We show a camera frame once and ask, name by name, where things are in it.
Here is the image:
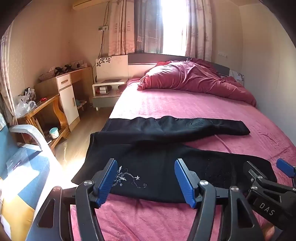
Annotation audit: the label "person's right hand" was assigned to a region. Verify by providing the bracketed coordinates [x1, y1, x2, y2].
[262, 225, 276, 241]

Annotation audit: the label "wooden desk with white cabinet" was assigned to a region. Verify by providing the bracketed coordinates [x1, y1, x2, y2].
[34, 66, 94, 127]

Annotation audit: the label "striped curtain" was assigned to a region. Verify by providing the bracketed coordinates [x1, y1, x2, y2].
[0, 30, 19, 126]

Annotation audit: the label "patterned window curtain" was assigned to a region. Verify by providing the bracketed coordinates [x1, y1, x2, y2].
[185, 0, 213, 61]
[108, 0, 163, 56]

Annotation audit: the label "pink duvet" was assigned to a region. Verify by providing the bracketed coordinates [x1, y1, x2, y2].
[137, 58, 257, 107]

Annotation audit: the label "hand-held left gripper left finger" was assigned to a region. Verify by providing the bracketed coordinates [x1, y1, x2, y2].
[25, 158, 118, 241]

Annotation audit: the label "white nightstand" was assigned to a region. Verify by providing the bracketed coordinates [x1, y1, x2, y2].
[92, 79, 129, 110]

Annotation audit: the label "woven basket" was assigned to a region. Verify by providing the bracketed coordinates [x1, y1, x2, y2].
[38, 71, 56, 81]

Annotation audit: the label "black pants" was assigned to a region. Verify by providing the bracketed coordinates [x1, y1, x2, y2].
[70, 116, 278, 203]

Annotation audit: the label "clear plastic bag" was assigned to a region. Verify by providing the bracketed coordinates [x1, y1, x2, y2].
[15, 96, 37, 117]

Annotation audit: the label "wooden side table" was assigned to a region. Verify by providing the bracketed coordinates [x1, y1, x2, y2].
[17, 94, 70, 149]

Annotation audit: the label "yellow cushion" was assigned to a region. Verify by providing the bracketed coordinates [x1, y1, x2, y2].
[0, 195, 35, 241]

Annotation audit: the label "blue chair with grey armrest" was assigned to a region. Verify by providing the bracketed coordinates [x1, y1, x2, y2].
[0, 116, 70, 232]

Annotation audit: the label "grey bed headboard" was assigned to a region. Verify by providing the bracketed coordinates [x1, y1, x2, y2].
[128, 53, 230, 78]

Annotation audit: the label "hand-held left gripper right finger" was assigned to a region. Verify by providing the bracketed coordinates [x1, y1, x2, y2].
[174, 159, 266, 241]

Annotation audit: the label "black hanging cable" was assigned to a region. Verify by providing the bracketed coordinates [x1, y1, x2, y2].
[93, 0, 110, 70]

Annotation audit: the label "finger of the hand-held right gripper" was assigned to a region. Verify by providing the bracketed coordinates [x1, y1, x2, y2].
[243, 161, 281, 189]
[276, 158, 296, 187]

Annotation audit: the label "bed with pink sheet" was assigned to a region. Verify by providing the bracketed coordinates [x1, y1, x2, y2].
[69, 77, 296, 241]

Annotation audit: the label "bright window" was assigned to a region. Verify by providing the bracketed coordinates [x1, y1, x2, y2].
[159, 0, 189, 56]

